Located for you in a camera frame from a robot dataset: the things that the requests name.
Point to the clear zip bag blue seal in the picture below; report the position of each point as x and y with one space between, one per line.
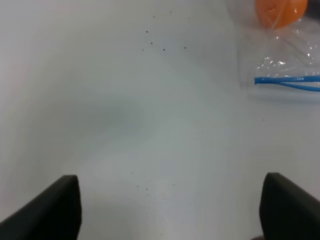
280 64

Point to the orange ball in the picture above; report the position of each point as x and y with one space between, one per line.
275 14

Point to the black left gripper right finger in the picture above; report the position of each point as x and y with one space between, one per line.
286 211

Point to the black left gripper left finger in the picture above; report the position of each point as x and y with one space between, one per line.
55 214

